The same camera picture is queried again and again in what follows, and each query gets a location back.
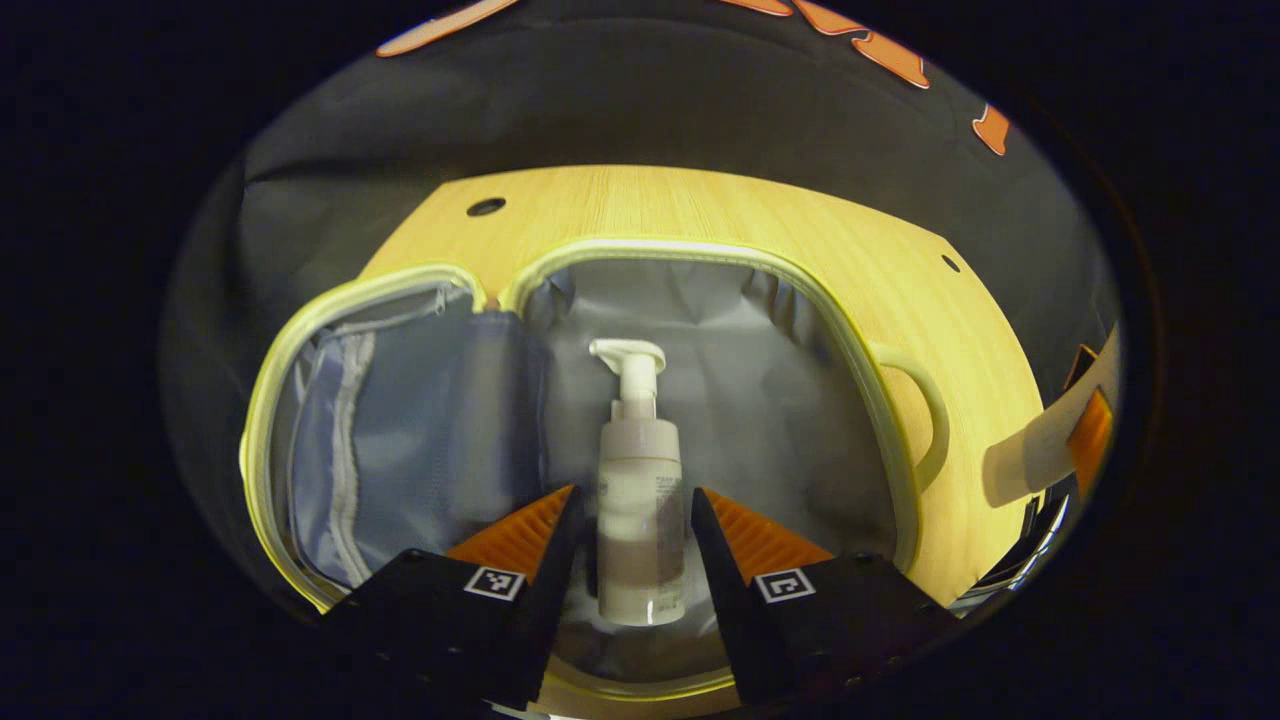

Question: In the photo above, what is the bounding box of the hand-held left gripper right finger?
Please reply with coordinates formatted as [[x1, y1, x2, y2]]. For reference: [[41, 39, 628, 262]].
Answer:
[[690, 487, 961, 706]]

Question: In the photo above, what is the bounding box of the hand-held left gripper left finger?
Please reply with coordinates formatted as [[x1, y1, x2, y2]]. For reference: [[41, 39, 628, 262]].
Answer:
[[320, 484, 586, 713]]

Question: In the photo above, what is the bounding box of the white squeeze tube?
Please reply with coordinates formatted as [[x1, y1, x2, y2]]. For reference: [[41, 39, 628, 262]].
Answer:
[[982, 325, 1121, 508]]

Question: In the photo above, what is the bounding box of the white pump bottle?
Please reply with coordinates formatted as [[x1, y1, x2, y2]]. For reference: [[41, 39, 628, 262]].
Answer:
[[588, 338, 687, 628]]

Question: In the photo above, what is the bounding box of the pale yellow suitcase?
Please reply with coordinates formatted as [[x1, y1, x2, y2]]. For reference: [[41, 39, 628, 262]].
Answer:
[[238, 238, 951, 701]]

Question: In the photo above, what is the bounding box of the black backdrop cloth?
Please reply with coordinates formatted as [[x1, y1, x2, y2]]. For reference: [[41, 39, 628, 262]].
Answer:
[[160, 0, 1121, 601]]

